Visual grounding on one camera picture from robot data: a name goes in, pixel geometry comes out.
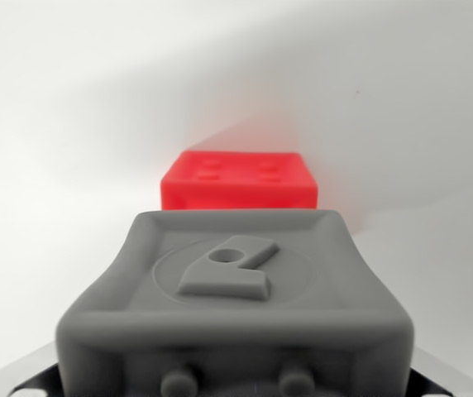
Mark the gripper left finger with black rubber pad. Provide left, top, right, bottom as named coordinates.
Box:
left=0, top=342, right=69, bottom=397

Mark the gripper right finger with black rubber pad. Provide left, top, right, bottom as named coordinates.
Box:
left=405, top=345, right=473, bottom=397

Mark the grey cube with studs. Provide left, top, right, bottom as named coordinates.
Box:
left=55, top=209, right=416, bottom=397

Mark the red cube with studs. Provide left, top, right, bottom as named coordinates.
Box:
left=160, top=150, right=318, bottom=212

